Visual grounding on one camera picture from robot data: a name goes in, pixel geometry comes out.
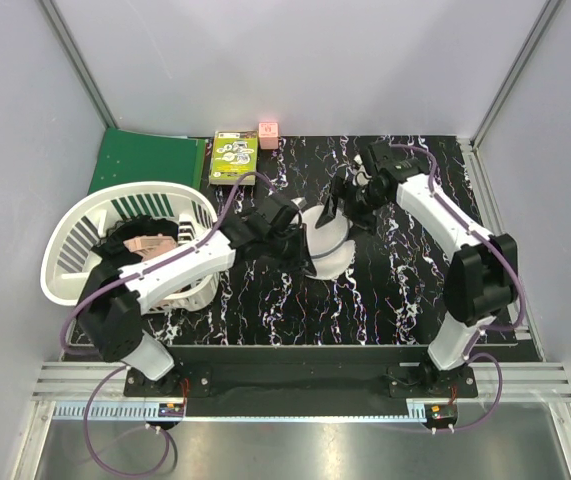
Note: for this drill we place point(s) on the pink bra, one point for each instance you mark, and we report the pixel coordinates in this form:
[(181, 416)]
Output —
[(150, 247)]

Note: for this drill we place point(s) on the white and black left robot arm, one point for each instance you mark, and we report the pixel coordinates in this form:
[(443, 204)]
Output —
[(114, 300)]

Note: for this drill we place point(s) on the white plastic laundry basket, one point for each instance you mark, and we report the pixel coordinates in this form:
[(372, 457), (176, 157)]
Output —
[(68, 256)]

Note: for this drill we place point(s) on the black marbled table mat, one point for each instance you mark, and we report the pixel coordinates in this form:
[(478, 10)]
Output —
[(389, 295)]

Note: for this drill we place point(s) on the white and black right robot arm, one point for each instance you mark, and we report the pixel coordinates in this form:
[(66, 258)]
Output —
[(482, 278)]

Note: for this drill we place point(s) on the black lace garment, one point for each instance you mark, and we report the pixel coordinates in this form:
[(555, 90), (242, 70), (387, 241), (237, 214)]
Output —
[(110, 249)]

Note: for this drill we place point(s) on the green folder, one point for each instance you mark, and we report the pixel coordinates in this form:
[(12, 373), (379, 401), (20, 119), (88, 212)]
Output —
[(126, 157)]

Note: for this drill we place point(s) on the yellow green book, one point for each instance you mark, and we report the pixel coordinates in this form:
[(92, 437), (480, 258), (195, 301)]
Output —
[(233, 155)]

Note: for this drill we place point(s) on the white mesh laundry bag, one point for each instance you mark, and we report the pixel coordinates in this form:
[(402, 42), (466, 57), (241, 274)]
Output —
[(330, 249)]

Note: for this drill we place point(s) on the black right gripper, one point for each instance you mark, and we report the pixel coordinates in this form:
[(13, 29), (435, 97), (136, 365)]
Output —
[(365, 222)]

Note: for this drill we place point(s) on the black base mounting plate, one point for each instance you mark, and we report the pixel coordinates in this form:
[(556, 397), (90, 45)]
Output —
[(302, 381)]

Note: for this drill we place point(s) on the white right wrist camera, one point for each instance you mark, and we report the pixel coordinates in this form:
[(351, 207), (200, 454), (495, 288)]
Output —
[(361, 177)]

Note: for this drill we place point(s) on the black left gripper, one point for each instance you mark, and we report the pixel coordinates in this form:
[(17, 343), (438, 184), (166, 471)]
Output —
[(301, 260)]

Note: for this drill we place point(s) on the pink cube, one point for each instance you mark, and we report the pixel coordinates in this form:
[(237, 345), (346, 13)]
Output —
[(268, 135)]

